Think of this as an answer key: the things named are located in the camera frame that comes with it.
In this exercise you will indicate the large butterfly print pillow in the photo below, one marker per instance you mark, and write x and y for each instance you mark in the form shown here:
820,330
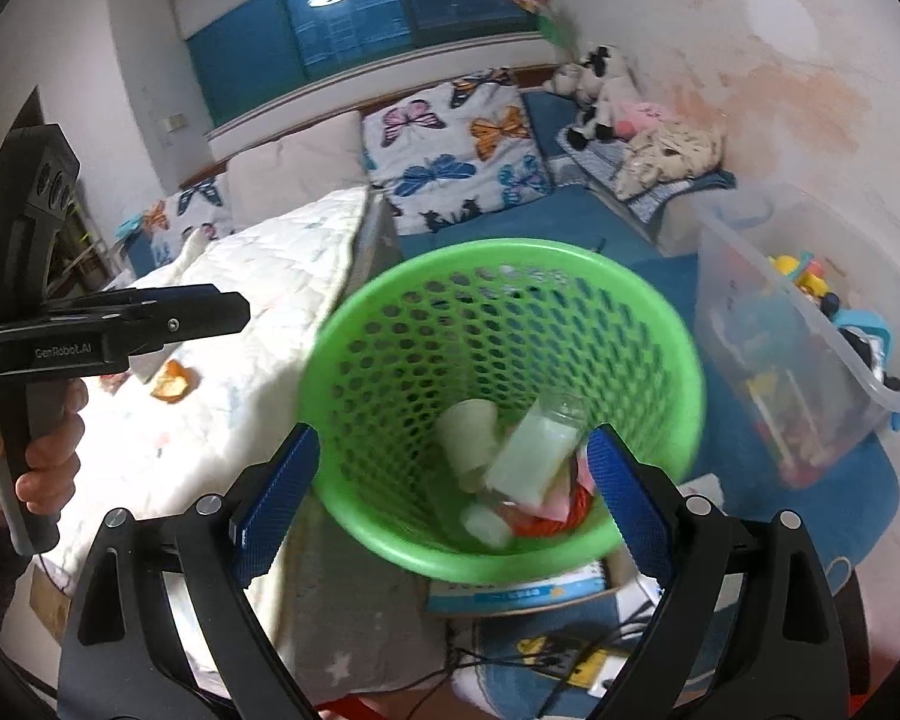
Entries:
450,150

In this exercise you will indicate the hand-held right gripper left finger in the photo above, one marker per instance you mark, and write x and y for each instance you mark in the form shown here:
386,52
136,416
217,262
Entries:
281,502

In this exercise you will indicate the blue sofa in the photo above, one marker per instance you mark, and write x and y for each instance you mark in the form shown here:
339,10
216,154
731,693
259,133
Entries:
555,225

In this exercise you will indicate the white quilted blanket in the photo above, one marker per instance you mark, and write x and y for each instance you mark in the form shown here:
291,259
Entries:
255,277

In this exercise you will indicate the brown cardboard box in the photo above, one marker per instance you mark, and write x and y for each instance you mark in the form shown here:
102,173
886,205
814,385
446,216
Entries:
49,600

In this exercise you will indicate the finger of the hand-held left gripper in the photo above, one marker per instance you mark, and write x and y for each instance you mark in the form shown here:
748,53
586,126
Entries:
135,296
202,319

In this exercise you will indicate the black and white cow plush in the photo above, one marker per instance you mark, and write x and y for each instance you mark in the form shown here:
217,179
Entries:
600,82

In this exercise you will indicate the white wall socket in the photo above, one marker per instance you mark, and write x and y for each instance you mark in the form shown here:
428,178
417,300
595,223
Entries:
172,121

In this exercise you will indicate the white paper cup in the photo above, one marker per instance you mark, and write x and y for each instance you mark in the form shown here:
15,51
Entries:
465,435

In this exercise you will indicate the beige pillow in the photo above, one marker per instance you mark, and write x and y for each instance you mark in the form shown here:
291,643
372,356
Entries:
292,165

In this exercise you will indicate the clear plastic bottle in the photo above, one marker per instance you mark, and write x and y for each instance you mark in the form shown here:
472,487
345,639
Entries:
529,457

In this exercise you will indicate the pink plush toy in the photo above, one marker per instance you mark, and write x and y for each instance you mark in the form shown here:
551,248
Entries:
649,116

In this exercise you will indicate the metal shelf rack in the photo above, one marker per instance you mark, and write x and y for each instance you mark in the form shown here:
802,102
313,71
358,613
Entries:
82,255

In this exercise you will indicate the clear plastic storage box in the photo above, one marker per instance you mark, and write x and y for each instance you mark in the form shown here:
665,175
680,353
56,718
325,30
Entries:
757,277

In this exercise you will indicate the pile of colourful toys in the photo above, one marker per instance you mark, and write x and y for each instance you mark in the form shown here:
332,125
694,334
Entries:
795,405

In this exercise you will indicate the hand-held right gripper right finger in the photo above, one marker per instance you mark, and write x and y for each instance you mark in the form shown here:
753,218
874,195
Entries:
630,502

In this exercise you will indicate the blue rug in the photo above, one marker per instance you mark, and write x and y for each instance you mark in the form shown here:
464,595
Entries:
795,532

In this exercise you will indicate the teal plastic item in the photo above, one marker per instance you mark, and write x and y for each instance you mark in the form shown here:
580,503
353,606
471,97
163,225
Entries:
131,223

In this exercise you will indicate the blue checked blanket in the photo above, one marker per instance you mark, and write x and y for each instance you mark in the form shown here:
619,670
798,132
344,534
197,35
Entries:
592,157

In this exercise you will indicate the orange peel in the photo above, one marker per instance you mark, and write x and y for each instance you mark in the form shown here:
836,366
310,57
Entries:
172,382

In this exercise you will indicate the small butterfly print pillow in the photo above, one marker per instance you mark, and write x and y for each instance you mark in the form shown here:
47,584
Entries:
195,210

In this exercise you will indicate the beige spotted plush toy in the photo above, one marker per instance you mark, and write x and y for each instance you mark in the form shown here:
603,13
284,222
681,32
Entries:
667,157

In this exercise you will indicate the yellow and black packet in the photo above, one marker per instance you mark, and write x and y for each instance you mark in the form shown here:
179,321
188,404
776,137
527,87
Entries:
562,660

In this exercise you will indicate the green plastic mesh basket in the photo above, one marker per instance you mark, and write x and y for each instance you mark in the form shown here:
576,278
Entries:
412,551

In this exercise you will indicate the window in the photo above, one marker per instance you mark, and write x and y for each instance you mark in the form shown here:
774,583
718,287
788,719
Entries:
255,45

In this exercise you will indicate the red foam fruit net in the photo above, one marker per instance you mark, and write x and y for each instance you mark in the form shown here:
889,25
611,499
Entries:
570,510

